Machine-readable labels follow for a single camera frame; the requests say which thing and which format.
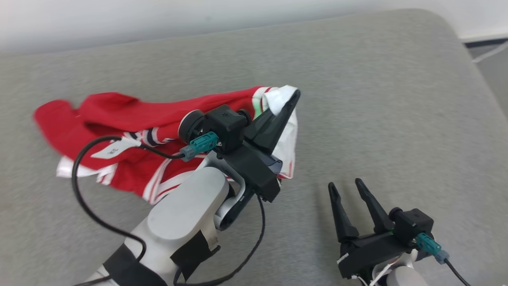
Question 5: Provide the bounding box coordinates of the grey fabric sofa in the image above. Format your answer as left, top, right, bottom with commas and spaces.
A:
0, 9, 508, 286

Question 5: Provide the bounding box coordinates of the thin white cable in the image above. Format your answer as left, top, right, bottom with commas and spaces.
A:
471, 40, 508, 64

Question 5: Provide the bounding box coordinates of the black cable with teal plug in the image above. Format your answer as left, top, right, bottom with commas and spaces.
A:
71, 132, 219, 286
416, 233, 473, 286

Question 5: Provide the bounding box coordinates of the thin black cable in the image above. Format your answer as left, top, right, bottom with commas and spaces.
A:
175, 195, 266, 286

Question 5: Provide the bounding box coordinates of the red basketball jersey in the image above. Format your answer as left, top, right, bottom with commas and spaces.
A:
34, 85, 299, 205

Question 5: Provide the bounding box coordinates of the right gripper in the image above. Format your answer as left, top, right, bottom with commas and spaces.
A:
328, 178, 415, 279

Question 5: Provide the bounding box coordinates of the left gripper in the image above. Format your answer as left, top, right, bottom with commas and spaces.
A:
216, 90, 301, 203

